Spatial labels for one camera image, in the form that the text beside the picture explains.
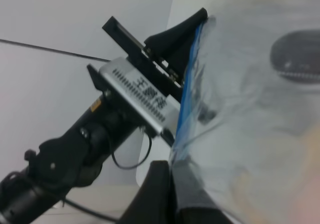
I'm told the purple eggplant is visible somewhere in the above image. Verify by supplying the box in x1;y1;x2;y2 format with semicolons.
269;29;320;85

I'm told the black cable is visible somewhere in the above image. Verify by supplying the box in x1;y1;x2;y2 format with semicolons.
60;134;154;222

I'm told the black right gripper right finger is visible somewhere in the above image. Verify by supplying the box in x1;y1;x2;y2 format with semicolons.
171;160;232;224

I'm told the clear zip bag blue seal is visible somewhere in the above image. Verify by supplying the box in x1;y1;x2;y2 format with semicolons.
170;0;320;224

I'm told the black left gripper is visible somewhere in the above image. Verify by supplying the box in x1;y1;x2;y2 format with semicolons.
102;8;208;102

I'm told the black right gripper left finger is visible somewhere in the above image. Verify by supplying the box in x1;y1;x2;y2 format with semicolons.
118;161;175;224

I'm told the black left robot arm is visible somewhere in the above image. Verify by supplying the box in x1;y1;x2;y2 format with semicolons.
0;8;208;224

